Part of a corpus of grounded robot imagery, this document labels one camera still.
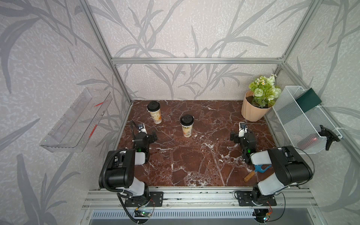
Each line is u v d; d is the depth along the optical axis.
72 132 0.67
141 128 0.81
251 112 0.99
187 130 0.91
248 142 0.71
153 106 0.94
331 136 0.55
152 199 0.73
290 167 0.46
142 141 0.71
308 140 0.63
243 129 0.79
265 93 0.87
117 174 0.46
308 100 0.72
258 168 0.84
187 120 0.87
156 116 0.98
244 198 0.73
